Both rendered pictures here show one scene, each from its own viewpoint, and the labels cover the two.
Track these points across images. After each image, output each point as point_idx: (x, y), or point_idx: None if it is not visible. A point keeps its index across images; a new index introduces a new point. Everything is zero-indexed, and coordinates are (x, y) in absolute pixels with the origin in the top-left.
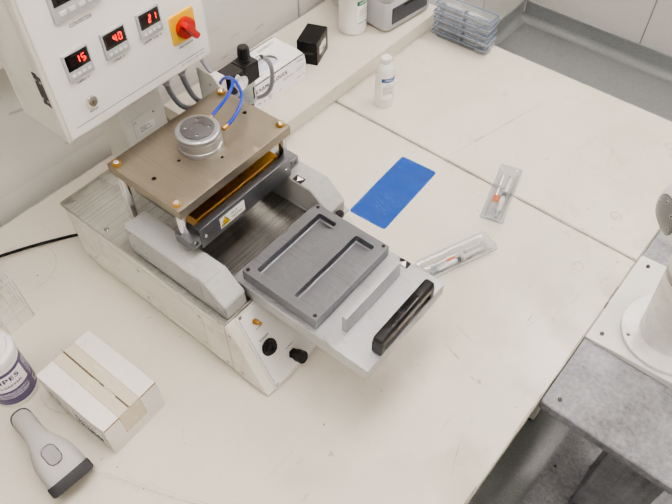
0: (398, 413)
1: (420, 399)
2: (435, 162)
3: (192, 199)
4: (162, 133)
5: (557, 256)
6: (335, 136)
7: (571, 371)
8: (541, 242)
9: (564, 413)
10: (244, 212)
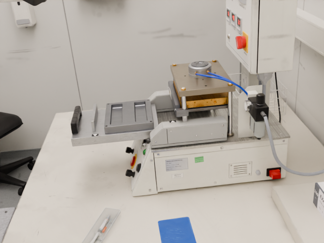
0: (77, 170)
1: (72, 178)
2: None
3: (172, 67)
4: (219, 70)
5: None
6: None
7: (3, 225)
8: None
9: (2, 209)
10: (171, 101)
